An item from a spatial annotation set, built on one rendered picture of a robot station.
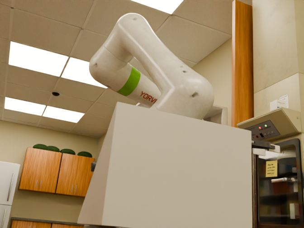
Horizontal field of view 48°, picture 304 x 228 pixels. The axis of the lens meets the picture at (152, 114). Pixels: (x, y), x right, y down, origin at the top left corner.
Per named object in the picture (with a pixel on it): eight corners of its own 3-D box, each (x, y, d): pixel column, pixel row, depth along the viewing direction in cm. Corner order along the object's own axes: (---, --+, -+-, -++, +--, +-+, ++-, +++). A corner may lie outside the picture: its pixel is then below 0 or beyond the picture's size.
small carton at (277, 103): (278, 116, 163) (278, 104, 165) (286, 113, 159) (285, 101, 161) (270, 114, 162) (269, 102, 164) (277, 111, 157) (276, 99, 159)
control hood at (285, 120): (254, 146, 180) (253, 128, 183) (302, 132, 152) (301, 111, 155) (235, 142, 176) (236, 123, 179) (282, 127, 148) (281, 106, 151)
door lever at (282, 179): (279, 185, 156) (279, 179, 157) (295, 183, 148) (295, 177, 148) (270, 183, 154) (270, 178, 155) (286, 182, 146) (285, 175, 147)
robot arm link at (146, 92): (125, 101, 128) (143, 78, 125) (121, 87, 137) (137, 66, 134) (193, 140, 145) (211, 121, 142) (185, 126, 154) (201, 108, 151)
